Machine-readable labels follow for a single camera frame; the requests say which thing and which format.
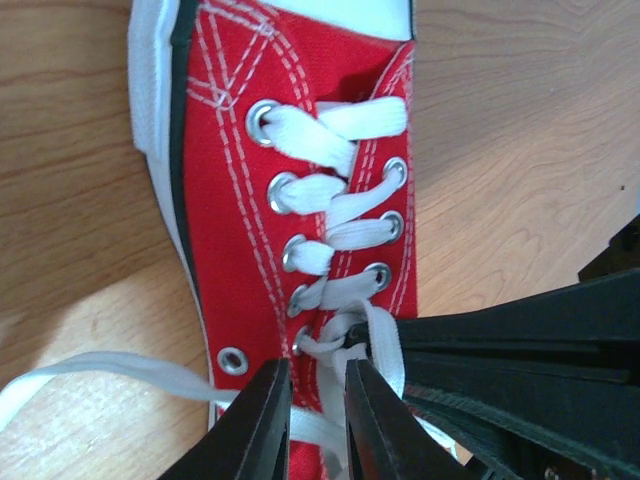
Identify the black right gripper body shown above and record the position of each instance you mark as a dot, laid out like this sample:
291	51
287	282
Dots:
622	254

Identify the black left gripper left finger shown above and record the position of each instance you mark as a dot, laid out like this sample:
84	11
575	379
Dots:
251	439

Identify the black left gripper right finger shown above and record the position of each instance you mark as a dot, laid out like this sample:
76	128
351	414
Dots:
384	440

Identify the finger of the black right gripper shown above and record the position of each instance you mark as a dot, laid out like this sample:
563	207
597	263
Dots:
587	331
503	416

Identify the red canvas sneaker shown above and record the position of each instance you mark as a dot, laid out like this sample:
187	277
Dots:
195	68

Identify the white shoelace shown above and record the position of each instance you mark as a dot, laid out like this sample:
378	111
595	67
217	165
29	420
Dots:
325	139

